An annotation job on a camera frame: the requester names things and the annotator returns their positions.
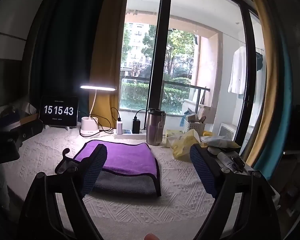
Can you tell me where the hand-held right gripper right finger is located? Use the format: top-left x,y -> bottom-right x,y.
189,144 -> 282,240

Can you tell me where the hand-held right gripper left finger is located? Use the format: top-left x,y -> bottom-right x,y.
17,144 -> 108,240

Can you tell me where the purple and grey towel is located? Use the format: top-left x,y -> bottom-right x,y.
72,140 -> 162,197

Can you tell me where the white tube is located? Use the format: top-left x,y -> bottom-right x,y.
216,152 -> 237,170

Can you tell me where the yellow plastic bag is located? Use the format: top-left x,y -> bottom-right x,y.
166,129 -> 203,162

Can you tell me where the white plastic packet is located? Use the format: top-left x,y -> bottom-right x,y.
200,135 -> 241,149

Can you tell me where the white textured tablecloth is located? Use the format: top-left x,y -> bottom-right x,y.
5,126 -> 243,233

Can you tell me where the small black device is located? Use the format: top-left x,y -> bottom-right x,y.
230,156 -> 245,172

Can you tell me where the white desk lamp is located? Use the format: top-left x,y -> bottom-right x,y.
79,84 -> 117,137

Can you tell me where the white slotted storage basket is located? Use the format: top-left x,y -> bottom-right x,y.
184,120 -> 206,137

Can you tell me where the white box on balcony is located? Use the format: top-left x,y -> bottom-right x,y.
219,122 -> 237,141

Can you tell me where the white power strip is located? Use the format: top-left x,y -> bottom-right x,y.
113,129 -> 148,140

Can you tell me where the stainless steel tumbler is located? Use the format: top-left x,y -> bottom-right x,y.
146,108 -> 166,146

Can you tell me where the black tablet clock display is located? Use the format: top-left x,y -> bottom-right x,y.
39,96 -> 80,127

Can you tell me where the black balcony railing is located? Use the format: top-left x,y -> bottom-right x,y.
164,80 -> 211,91

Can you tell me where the white hanging shirt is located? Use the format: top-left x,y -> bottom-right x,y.
227,46 -> 248,95

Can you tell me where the teal curtain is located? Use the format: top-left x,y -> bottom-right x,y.
253,25 -> 294,176

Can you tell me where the yellow curtain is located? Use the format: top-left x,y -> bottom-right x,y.
89,0 -> 131,131
244,0 -> 278,166

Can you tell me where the dark green curtain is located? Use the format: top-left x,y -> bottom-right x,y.
29,0 -> 111,122

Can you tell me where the dark hanging garment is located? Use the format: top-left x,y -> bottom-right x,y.
255,52 -> 264,71

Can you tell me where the black charger cable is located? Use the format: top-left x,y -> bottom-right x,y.
97,107 -> 121,133
135,109 -> 148,131

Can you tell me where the black sliding door frame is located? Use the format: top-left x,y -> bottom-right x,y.
145,0 -> 262,148

